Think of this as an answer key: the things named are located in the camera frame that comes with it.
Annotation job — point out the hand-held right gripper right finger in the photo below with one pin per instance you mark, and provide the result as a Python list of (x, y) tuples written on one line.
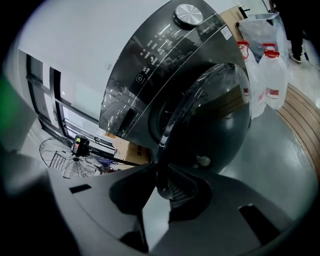
[(195, 197)]

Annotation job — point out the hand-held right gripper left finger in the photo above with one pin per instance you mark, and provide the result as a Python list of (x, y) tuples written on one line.
[(125, 195)]

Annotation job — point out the dark round washing machine door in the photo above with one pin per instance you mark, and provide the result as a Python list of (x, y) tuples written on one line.
[(212, 130)]

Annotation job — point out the dark grey washing machine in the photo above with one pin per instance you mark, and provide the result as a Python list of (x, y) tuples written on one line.
[(150, 62)]

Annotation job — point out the brown cardboard box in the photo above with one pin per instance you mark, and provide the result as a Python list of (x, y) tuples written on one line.
[(135, 153)]

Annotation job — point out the black fan motor box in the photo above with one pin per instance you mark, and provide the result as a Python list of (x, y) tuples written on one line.
[(80, 146)]

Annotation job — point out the clear water jug red cap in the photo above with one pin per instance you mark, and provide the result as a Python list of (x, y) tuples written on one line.
[(255, 82), (273, 75)]

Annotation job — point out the black framed window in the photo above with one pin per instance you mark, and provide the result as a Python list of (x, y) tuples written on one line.
[(55, 82)]

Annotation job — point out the wooden slatted platform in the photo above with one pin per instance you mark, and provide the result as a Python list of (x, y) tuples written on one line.
[(302, 120)]

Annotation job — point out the clear plastic bag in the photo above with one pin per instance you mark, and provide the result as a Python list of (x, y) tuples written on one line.
[(260, 30)]

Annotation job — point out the brown cardboard panel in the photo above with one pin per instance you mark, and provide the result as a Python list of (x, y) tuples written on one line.
[(230, 18)]

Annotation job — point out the silver control knob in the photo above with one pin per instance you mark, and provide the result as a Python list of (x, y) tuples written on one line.
[(188, 15)]

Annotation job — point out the black metal stand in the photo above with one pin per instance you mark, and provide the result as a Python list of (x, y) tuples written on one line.
[(242, 11)]

